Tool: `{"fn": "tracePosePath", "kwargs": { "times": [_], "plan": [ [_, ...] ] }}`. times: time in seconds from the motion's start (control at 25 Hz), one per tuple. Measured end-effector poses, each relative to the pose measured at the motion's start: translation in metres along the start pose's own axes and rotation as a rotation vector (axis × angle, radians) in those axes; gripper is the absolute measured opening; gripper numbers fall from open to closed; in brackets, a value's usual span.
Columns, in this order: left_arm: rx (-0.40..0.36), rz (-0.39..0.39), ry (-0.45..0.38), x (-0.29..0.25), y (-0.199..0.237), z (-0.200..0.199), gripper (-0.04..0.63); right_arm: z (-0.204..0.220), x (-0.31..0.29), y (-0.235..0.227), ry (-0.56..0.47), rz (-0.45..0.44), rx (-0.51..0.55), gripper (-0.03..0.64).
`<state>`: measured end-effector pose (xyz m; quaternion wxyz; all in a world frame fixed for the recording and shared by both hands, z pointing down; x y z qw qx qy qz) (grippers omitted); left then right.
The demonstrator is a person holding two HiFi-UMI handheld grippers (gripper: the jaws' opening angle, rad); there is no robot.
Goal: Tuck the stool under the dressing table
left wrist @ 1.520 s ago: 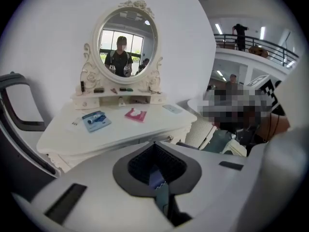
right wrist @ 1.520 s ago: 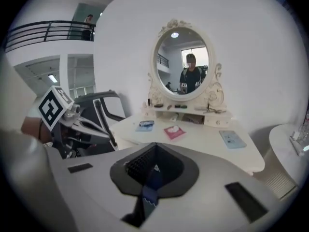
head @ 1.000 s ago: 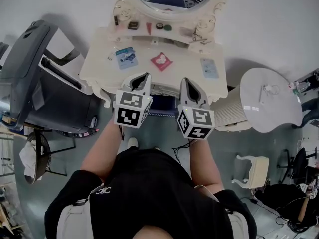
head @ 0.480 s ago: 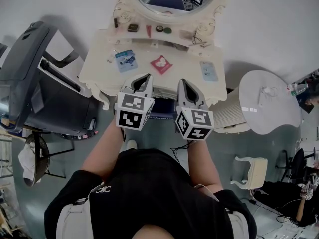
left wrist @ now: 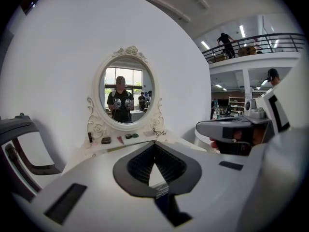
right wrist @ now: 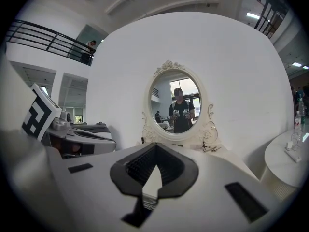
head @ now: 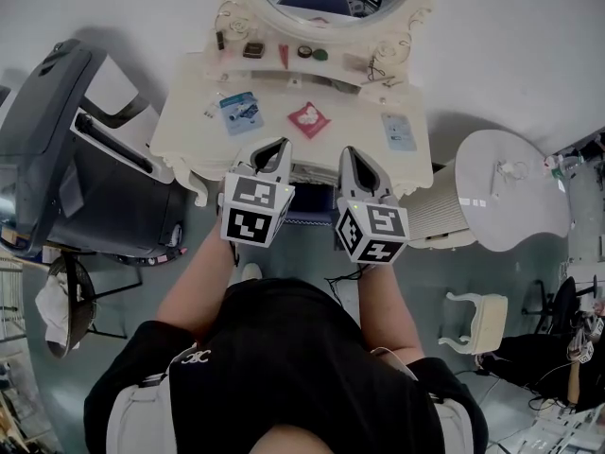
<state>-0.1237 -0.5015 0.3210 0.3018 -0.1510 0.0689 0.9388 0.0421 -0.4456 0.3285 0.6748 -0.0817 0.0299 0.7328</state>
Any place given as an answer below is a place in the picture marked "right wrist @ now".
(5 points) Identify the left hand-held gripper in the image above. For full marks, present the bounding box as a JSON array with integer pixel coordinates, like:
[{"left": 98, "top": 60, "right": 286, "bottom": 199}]
[{"left": 21, "top": 83, "right": 117, "bottom": 159}]

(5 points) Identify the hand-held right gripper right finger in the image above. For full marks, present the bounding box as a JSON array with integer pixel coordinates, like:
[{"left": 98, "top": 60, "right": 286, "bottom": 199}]
[{"left": 144, "top": 143, "right": 281, "bottom": 232}]

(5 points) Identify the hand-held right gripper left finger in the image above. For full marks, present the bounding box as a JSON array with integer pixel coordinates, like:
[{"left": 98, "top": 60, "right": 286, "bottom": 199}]
[{"left": 47, "top": 143, "right": 158, "bottom": 232}]

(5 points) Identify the white ornate dressing table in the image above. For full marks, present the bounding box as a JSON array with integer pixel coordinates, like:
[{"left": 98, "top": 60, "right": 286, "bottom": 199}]
[{"left": 139, "top": 59, "right": 242, "bottom": 195}]

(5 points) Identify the person's left hand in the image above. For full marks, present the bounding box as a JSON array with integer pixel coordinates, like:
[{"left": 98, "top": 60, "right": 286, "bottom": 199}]
[{"left": 51, "top": 138, "right": 82, "bottom": 157}]

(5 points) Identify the white power adapter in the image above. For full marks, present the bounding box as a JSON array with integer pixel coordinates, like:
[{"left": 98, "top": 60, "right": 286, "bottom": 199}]
[{"left": 284, "top": 131, "right": 303, "bottom": 163}]

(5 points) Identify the red label plastic bottle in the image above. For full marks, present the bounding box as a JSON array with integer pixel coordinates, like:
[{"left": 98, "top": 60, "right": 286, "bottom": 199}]
[{"left": 294, "top": 110, "right": 303, "bottom": 133}]

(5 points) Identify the black balcony railing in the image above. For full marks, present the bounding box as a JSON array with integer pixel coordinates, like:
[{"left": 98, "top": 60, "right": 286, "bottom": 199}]
[
  {"left": 254, "top": 0, "right": 289, "bottom": 40},
  {"left": 5, "top": 19, "right": 96, "bottom": 66}
]

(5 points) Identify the clear plastic bottle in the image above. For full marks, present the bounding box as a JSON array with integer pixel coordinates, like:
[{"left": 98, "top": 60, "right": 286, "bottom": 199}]
[{"left": 298, "top": 98, "right": 307, "bottom": 131}]

